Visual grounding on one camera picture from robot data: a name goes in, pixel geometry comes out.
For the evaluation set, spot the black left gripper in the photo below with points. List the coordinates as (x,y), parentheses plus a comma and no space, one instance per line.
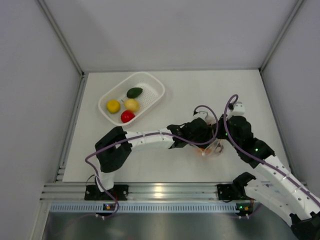
(208,135)

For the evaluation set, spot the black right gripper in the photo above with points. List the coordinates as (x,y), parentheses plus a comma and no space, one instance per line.
(221,124)

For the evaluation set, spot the clear zip top bag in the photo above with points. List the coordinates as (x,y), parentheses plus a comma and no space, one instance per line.
(212,150)

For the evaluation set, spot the yellow fake pear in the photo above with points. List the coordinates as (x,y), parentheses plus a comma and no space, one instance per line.
(132,105)

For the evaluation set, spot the red yellow fake apple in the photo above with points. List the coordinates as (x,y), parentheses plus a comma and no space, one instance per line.
(127,116)

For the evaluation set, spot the green fake avocado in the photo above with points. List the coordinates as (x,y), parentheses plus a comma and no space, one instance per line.
(134,92)

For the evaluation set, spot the yellow green fake lemon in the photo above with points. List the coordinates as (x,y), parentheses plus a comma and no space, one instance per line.
(113,106)

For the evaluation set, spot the orange fake fruit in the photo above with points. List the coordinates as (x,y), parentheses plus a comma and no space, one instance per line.
(201,151)

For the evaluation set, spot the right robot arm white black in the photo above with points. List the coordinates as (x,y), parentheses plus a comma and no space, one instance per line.
(287,197)

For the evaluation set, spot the white perforated plastic basket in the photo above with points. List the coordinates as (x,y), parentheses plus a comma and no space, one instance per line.
(153,92)

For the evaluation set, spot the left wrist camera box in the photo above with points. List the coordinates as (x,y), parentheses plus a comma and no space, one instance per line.
(200,114)

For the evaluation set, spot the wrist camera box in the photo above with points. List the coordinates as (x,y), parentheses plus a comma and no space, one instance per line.
(200,114)
(236,109)

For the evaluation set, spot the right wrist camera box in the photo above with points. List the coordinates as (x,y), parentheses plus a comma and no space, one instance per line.
(236,109)

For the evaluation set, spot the aluminium corner frame post left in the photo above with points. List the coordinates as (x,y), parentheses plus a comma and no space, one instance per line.
(59,34)

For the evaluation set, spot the aluminium corner frame post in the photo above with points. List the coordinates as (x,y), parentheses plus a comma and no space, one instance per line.
(59,34)
(284,28)

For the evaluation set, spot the aluminium corner frame post right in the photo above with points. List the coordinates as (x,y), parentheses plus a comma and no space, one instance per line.
(284,28)

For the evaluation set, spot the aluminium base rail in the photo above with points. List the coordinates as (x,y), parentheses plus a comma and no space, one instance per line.
(135,191)

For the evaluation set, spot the white slotted cable duct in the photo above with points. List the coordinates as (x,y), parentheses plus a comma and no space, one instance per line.
(131,207)

